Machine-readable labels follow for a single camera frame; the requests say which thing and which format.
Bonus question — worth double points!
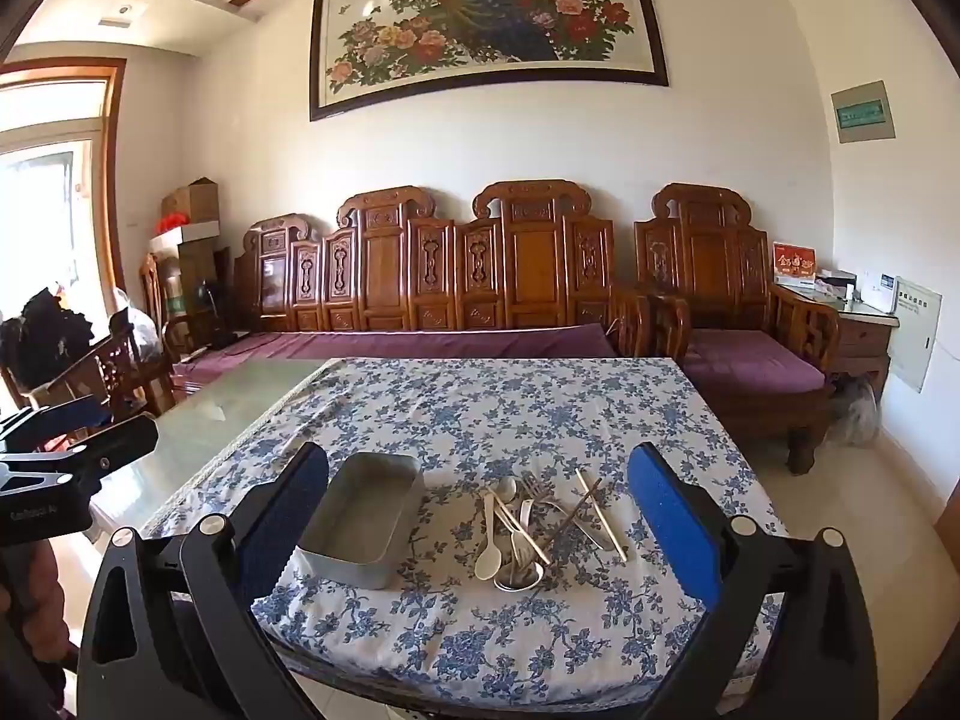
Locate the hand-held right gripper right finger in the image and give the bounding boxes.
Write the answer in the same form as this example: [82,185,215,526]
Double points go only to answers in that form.
[627,444,880,720]

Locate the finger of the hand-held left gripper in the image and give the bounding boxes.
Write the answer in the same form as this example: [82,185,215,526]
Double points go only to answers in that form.
[0,414,161,496]
[0,392,107,452]

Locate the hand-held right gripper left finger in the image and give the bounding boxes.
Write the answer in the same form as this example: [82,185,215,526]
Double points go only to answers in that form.
[79,441,331,720]

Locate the rectangular metal box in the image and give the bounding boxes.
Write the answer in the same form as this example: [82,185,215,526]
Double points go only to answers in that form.
[296,452,426,592]

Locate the metal fork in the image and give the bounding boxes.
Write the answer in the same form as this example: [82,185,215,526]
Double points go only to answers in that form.
[519,471,617,552]

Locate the white plastic spoon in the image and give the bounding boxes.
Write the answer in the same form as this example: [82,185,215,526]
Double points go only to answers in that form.
[474,491,505,582]

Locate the carved wooden chair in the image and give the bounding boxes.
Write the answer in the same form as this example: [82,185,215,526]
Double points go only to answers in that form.
[30,328,177,421]

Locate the black clothing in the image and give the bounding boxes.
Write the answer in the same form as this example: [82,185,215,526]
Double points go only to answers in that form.
[0,289,95,391]

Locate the white plastic bag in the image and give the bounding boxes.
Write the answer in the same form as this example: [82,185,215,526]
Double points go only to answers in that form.
[111,286,162,361]

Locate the purple armchair cushion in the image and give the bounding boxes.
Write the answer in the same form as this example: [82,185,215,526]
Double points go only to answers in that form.
[679,328,833,395]

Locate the blue floral tablecloth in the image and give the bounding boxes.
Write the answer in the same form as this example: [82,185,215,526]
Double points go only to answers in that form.
[142,356,785,706]

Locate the white flat box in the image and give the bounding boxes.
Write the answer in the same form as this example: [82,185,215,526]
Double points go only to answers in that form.
[148,219,220,253]

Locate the clear plastic bag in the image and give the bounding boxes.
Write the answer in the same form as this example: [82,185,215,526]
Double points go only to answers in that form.
[832,375,880,447]

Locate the brown cardboard box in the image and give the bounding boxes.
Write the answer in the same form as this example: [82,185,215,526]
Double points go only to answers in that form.
[161,178,220,226]

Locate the long carved wooden sofa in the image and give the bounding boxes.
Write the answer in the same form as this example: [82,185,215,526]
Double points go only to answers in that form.
[232,180,691,361]

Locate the carved wooden armchair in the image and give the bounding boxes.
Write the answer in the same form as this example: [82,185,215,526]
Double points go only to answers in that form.
[634,181,842,475]

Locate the wooden side table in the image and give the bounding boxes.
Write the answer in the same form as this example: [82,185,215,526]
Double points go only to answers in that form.
[795,291,901,406]

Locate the red desk calendar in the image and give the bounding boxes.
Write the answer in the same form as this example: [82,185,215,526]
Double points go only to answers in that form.
[772,241,818,287]

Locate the framed peacock painting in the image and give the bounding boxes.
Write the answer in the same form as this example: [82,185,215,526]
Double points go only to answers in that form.
[309,0,670,122]

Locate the wooden door frame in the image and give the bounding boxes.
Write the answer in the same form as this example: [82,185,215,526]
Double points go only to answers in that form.
[0,58,128,316]

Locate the white wall electrical panel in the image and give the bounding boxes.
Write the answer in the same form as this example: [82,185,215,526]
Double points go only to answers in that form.
[889,276,944,393]

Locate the green wall sign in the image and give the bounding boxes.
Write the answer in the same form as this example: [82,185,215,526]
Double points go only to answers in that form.
[831,80,897,144]

